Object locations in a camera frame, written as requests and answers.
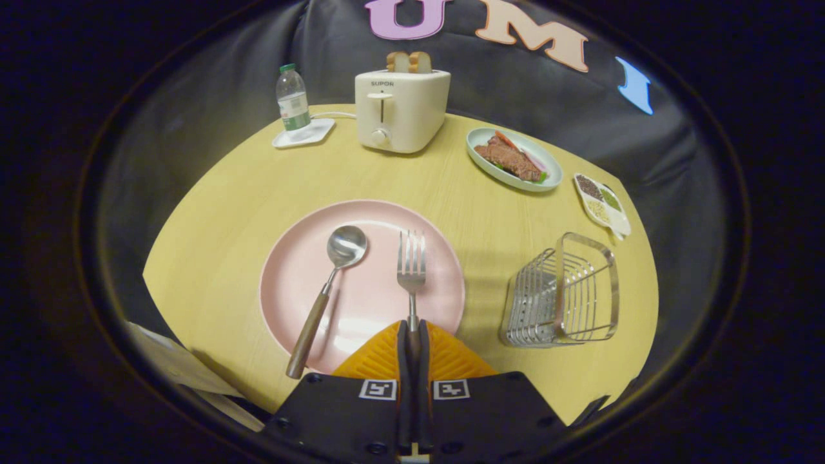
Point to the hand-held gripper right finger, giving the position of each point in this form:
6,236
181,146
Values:
423,386

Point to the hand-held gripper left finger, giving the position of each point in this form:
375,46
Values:
404,386

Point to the pink round plate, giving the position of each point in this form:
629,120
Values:
374,303

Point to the pale green oval plate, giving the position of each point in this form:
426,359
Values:
548,182

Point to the brown steak piece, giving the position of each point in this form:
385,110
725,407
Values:
509,160

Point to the pink onion slice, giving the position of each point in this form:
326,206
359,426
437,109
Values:
535,161

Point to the white divided seasoning dish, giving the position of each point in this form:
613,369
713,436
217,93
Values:
602,206

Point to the orange carrot slice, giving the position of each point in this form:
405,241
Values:
506,140

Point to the white square coaster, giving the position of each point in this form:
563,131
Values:
319,132

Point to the cream toaster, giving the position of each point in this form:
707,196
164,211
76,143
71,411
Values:
403,116

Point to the clear plastic water bottle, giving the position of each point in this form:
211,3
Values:
293,106

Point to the toasted bread slice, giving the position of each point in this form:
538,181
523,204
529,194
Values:
398,62
421,62

